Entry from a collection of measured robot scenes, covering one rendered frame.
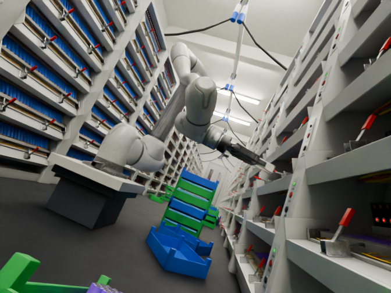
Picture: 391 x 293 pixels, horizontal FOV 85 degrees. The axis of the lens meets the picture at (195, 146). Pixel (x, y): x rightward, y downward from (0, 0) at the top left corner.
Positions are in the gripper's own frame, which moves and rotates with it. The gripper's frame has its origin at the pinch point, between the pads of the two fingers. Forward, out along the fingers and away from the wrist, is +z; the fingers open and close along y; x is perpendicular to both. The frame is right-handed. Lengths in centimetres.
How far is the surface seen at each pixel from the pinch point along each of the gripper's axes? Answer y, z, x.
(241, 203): -115, 11, -9
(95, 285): 46, -20, -45
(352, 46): 32.1, 1.9, 34.0
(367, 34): 38, 3, 33
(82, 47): -21, -128, 17
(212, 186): -82, -18, -12
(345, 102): 35.7, 5.5, 14.1
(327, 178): 36.1, 8.9, -5.4
